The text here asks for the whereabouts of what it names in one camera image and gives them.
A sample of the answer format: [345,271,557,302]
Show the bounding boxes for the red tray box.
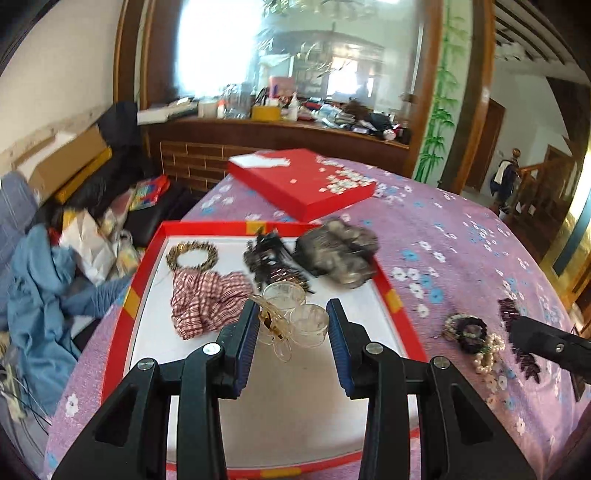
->
[100,220,428,472]

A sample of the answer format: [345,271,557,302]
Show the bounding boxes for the colourful bag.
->
[128,174,172,212]

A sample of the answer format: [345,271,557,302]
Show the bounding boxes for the pearl bracelet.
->
[473,331,508,376]

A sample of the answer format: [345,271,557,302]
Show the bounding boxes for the dark sequin hair clip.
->
[497,298,542,385]

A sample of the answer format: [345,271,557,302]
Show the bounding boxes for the red box lid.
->
[227,148,376,223]

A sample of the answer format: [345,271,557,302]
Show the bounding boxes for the green bamboo wall painting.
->
[412,0,463,184]

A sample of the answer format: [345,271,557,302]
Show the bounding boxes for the red plaid scrunchie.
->
[170,270,254,341]

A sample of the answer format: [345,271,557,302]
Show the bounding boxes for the purple floral tablecloth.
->
[41,154,591,480]

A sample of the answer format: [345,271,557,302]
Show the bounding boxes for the wooden stair railing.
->
[516,145,579,228]

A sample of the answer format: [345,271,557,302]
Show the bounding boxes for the black hair tie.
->
[442,313,490,356]

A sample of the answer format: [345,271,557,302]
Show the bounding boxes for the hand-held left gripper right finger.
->
[326,298,539,480]

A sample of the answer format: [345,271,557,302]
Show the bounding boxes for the wooden counter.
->
[141,113,411,195]

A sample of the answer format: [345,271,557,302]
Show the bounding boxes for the grey organza scrunchie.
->
[294,219,380,289]

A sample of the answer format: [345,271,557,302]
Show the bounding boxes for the blue cloth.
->
[6,225,132,418]

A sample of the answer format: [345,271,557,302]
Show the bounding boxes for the wooden door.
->
[465,99,507,193]

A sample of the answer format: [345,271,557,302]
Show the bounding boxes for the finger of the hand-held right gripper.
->
[507,316,591,403]

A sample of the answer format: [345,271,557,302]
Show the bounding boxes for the jacket on stair post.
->
[489,148,522,205]

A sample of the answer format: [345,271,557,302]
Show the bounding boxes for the golden framed panel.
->
[540,185,591,296]

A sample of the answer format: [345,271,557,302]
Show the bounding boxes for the clear plastic hair clip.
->
[250,281,331,364]

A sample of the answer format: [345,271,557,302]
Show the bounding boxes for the black claw hair clip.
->
[243,227,315,297]

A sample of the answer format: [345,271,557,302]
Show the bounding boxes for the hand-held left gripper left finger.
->
[51,297,260,480]

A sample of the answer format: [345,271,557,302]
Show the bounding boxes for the gold beaded hair tie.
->
[165,240,219,274]

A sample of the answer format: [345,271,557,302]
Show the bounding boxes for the cardboard box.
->
[27,124,110,200]

